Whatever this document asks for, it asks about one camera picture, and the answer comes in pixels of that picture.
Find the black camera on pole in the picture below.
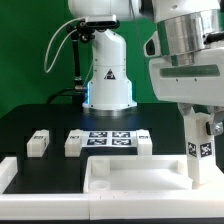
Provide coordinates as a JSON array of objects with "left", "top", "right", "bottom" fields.
[{"left": 66, "top": 14, "right": 120, "bottom": 43}]

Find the white cable loop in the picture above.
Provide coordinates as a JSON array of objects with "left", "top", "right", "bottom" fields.
[{"left": 43, "top": 16, "right": 87, "bottom": 74}]

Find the black base cable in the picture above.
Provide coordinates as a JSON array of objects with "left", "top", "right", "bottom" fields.
[{"left": 45, "top": 87, "right": 84, "bottom": 105}]

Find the black camera pole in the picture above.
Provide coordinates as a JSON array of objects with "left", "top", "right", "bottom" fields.
[{"left": 71, "top": 31, "right": 88, "bottom": 108}]

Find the white front fence bar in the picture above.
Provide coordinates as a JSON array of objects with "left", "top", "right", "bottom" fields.
[{"left": 0, "top": 191, "right": 224, "bottom": 220}]

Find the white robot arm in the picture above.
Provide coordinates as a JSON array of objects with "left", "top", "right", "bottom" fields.
[{"left": 68, "top": 0, "right": 224, "bottom": 136}]

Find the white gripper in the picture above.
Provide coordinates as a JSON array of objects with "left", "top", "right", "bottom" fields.
[{"left": 149, "top": 47, "right": 224, "bottom": 136}]

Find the fiducial marker sheet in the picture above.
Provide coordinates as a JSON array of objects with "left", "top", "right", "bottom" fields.
[{"left": 82, "top": 131, "right": 137, "bottom": 148}]

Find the white left fence block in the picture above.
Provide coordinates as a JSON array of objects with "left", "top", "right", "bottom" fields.
[{"left": 0, "top": 157, "right": 18, "bottom": 194}]

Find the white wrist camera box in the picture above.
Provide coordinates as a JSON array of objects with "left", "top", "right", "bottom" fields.
[{"left": 143, "top": 31, "right": 161, "bottom": 58}]

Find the white desk top tray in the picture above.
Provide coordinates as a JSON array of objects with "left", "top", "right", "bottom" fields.
[{"left": 83, "top": 155, "right": 224, "bottom": 193}]

